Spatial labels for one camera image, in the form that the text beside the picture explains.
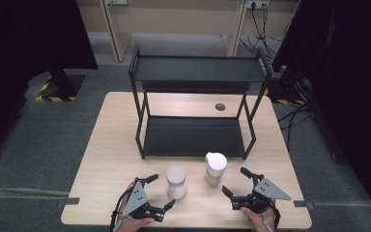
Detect right hand-held gripper black cable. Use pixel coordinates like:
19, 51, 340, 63
260, 200, 282, 232

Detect glass jar white spout lid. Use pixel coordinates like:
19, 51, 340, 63
204, 151, 229, 188

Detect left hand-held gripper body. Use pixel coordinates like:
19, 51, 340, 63
123, 176, 166, 223

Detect black curtain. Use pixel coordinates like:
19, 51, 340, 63
0, 0, 99, 166
271, 0, 371, 226

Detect hand-held gripper black cable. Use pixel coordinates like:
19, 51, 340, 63
260, 200, 282, 232
109, 188, 133, 232

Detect left hand-held gripper black cable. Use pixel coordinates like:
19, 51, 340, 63
109, 188, 133, 232

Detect black cables hanging from socket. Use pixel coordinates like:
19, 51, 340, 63
239, 3, 283, 61

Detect black metal two-tier shelf rack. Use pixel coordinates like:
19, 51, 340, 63
128, 44, 273, 160

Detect black stand base hazard tape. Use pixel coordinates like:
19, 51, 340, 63
263, 72, 307, 106
35, 68, 87, 102

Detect person's left hand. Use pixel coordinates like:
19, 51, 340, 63
117, 183, 157, 232

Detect person's right hand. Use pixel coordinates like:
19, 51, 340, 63
240, 199, 278, 232

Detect black cables on floor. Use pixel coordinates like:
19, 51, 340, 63
277, 101, 314, 153

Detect white wall socket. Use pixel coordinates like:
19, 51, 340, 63
245, 0, 271, 10

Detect glass salt jar round lid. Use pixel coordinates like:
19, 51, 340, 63
165, 165, 187, 200

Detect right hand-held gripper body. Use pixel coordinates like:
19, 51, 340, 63
231, 174, 293, 215

